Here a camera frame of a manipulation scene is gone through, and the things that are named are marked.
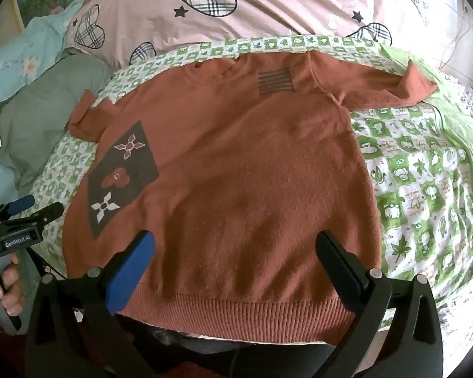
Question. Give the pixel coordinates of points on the white wall socket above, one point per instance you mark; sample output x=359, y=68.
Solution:
x=466, y=8

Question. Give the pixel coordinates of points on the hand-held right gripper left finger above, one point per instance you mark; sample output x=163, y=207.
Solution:
x=131, y=269

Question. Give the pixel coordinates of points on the green white checkered bed sheet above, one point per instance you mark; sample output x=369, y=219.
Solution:
x=410, y=189

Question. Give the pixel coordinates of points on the rust orange knit sweater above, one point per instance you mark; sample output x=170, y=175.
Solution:
x=240, y=185

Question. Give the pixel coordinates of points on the pink heart print quilt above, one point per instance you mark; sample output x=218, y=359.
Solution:
x=260, y=15

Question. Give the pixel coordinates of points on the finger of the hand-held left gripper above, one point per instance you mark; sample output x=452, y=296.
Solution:
x=21, y=203
x=49, y=212

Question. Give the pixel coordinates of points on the person's left hand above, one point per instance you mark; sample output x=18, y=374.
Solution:
x=6, y=283

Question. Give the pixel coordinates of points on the grey green pillow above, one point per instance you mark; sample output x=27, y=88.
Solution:
x=43, y=118

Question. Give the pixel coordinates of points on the light blue floral cloth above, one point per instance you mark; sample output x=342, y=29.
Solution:
x=27, y=59

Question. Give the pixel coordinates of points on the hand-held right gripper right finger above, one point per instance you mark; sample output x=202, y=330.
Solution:
x=339, y=262

